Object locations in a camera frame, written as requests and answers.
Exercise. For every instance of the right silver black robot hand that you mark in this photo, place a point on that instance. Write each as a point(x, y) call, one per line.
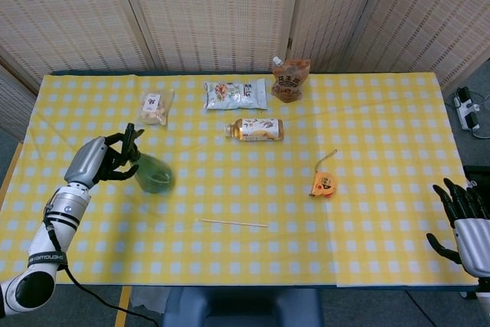
point(474, 242)

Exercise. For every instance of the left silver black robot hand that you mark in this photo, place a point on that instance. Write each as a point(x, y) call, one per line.
point(86, 160)

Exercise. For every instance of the green spray bottle black trigger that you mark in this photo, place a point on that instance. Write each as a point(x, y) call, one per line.
point(153, 174)

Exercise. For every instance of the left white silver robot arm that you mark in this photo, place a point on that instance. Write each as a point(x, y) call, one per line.
point(42, 242)

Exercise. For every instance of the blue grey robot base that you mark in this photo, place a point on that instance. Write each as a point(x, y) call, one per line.
point(245, 308)

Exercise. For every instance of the yellow tea drink bottle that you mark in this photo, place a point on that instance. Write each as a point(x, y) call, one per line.
point(256, 130)

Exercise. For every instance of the clear bag of beige snacks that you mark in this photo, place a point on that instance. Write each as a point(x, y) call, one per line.
point(156, 106)

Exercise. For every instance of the white power strip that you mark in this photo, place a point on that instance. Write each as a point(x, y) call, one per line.
point(465, 110)

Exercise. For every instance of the thin wooden stick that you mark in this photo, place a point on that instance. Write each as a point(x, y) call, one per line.
point(233, 223)

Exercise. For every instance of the orange tape measure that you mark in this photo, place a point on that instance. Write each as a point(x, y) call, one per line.
point(324, 186)

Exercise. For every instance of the white green snack bag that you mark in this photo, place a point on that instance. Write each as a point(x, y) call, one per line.
point(233, 94)

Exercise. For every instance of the yellow white checkered tablecloth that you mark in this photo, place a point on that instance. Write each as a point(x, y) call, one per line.
point(245, 258)

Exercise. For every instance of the beige bamboo folding screen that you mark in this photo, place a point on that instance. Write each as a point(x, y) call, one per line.
point(214, 9)

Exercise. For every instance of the brown peanut butter spout pouch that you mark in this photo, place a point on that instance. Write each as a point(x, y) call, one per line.
point(289, 82)

